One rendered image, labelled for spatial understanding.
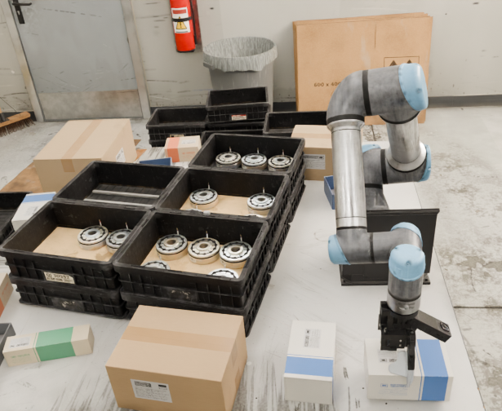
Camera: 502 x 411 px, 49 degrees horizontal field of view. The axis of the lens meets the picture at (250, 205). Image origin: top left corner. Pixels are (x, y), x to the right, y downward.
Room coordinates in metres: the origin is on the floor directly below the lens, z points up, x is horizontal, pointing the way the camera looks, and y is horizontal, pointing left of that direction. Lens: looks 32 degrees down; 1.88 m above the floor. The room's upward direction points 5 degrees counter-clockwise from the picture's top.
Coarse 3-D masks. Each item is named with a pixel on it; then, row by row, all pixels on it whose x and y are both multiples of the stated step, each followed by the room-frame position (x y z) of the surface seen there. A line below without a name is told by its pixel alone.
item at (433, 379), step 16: (368, 352) 0.96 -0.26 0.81; (384, 352) 0.95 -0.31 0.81; (416, 352) 0.94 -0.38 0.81; (432, 352) 0.94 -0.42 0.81; (368, 368) 0.91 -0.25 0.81; (384, 368) 0.90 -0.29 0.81; (416, 368) 0.90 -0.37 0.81; (432, 368) 0.89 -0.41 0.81; (448, 368) 0.89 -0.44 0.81; (368, 384) 0.89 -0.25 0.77; (384, 384) 0.88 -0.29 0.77; (400, 384) 0.88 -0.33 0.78; (416, 384) 0.87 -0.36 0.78; (432, 384) 0.87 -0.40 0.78; (448, 384) 0.86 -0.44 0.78; (448, 400) 0.86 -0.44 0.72
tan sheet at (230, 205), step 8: (224, 200) 1.72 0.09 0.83; (232, 200) 1.72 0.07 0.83; (240, 200) 1.71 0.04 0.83; (184, 208) 1.69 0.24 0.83; (192, 208) 1.69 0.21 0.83; (216, 208) 1.67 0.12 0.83; (224, 208) 1.67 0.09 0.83; (232, 208) 1.66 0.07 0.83; (240, 208) 1.66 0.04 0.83; (264, 216) 1.59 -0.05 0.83
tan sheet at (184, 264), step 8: (152, 256) 1.42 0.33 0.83; (184, 256) 1.40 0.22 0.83; (168, 264) 1.37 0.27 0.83; (176, 264) 1.36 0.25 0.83; (184, 264) 1.36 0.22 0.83; (192, 264) 1.36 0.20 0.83; (208, 264) 1.35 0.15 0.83; (216, 264) 1.34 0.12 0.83; (200, 272) 1.31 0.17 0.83; (208, 272) 1.31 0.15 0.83; (240, 272) 1.29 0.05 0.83
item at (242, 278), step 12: (192, 216) 1.48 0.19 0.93; (204, 216) 1.47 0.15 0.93; (216, 216) 1.47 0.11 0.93; (264, 228) 1.37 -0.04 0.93; (132, 240) 1.37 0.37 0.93; (120, 252) 1.32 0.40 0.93; (252, 252) 1.26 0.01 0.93; (120, 264) 1.26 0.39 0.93; (252, 264) 1.23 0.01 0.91; (156, 276) 1.21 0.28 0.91; (168, 276) 1.20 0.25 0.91; (180, 276) 1.19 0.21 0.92; (192, 276) 1.18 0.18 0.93; (204, 276) 1.17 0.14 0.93; (216, 276) 1.17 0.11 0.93; (228, 276) 1.16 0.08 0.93; (240, 276) 1.15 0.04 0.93
